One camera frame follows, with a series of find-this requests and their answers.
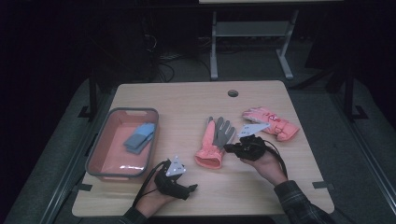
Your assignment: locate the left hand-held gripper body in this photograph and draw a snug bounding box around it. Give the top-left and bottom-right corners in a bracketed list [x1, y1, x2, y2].
[153, 155, 190, 196]

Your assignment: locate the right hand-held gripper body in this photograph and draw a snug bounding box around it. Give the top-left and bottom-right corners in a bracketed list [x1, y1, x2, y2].
[235, 122, 272, 161]

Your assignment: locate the pink glove with grey palm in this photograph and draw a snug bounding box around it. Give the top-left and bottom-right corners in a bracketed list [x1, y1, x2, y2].
[193, 116, 236, 170]

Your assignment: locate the pink plastic bin grey rim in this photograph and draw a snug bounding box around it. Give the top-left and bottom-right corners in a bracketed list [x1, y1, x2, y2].
[85, 106, 160, 183]

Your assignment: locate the person's left hand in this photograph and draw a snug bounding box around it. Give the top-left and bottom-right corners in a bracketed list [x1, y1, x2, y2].
[134, 179, 178, 219]

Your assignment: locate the person's right hand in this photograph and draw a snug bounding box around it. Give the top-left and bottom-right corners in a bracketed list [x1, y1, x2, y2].
[240, 151, 290, 188]

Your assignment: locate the pink padded ski glove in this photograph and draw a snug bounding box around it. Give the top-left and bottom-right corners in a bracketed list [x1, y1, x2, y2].
[241, 106, 301, 143]

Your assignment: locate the grey tape strip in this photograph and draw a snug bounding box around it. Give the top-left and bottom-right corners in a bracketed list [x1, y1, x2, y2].
[312, 180, 335, 191]
[72, 182, 94, 193]

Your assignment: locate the left hand-held gripper black cable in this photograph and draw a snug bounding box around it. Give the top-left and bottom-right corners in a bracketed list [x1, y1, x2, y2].
[132, 159, 171, 208]

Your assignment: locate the hand-held gripper black cable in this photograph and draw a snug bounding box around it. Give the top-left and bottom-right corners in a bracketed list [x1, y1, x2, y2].
[263, 139, 289, 179]
[132, 159, 171, 208]

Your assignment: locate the right hand-held gripper black cable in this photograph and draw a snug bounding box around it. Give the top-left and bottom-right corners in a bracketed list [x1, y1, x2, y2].
[263, 139, 289, 179]

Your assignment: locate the bundle of floor cables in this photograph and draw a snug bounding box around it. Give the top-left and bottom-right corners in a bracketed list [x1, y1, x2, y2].
[144, 33, 213, 84]

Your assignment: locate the black stand post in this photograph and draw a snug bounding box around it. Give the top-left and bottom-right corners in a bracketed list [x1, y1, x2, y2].
[78, 63, 99, 121]
[343, 62, 370, 121]

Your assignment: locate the white metal table frame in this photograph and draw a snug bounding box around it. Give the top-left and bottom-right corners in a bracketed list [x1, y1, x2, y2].
[209, 8, 300, 81]

